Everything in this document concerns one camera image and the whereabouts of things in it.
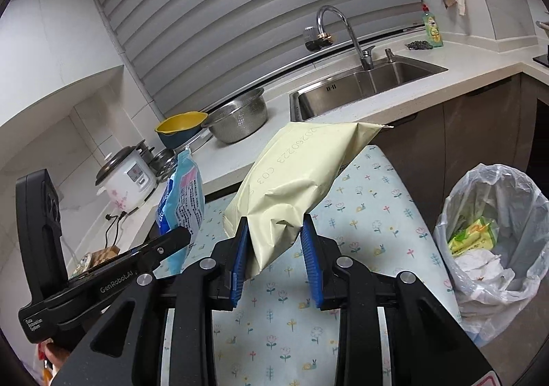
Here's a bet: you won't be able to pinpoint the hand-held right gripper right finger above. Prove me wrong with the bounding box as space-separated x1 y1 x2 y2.
300 212 496 386

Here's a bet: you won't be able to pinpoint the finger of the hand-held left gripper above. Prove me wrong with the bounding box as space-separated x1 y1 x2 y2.
129 226 191 272

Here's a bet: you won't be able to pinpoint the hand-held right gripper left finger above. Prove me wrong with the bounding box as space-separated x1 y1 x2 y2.
50 217 250 386

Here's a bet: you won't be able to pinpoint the blue white packet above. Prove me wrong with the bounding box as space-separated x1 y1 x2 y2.
155 148 206 273

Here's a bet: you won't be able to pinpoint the beige snack bag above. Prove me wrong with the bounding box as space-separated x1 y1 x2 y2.
223 121 393 279

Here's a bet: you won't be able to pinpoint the yellow green plastic package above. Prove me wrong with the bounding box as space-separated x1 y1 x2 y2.
447 217 500 258

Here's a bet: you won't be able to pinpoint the white trash bag bin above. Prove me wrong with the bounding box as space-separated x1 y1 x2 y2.
432 163 549 348

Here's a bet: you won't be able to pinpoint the person's left hand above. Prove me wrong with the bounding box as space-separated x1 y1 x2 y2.
40 345 71 384

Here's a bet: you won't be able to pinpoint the wooden cutting board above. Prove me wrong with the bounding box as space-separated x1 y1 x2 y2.
73 246 121 275

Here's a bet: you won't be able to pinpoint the floral tablecloth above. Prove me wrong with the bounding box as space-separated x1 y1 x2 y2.
150 145 462 386

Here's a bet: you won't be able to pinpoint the white rice cooker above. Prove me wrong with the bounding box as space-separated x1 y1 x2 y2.
95 146 157 213

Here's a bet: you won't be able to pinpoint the yellow blue basin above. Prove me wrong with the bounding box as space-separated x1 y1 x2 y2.
154 112 209 149

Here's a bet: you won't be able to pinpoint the steel colander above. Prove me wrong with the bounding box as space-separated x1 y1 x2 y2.
201 88 269 143

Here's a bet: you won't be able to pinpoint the steel sink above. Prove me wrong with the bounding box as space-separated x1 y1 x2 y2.
289 55 448 123

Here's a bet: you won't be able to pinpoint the faucet water filter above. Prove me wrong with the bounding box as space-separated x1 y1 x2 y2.
300 27 333 51

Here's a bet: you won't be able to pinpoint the chrome faucet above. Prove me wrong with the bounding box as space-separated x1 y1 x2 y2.
316 5 376 71

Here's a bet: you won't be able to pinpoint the grey window blinds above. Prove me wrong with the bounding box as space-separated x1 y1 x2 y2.
88 0 425 121

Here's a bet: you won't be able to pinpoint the green dish soap bottle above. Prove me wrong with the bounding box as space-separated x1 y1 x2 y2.
421 4 444 49

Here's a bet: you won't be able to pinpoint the black power cord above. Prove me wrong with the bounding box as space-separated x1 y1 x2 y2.
105 210 129 249

